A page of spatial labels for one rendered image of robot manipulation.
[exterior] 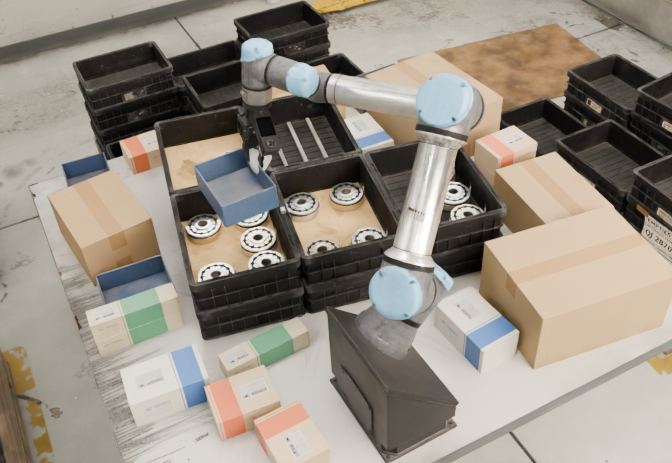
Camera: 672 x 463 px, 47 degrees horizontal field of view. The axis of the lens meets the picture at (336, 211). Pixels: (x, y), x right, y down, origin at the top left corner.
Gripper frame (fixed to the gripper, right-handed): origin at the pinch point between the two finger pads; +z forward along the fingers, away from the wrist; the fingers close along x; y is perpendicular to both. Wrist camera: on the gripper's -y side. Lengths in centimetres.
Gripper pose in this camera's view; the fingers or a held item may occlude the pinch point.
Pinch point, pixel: (260, 170)
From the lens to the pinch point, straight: 204.0
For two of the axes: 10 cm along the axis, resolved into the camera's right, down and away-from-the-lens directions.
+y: -4.4, -5.7, 7.0
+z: -0.6, 7.9, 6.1
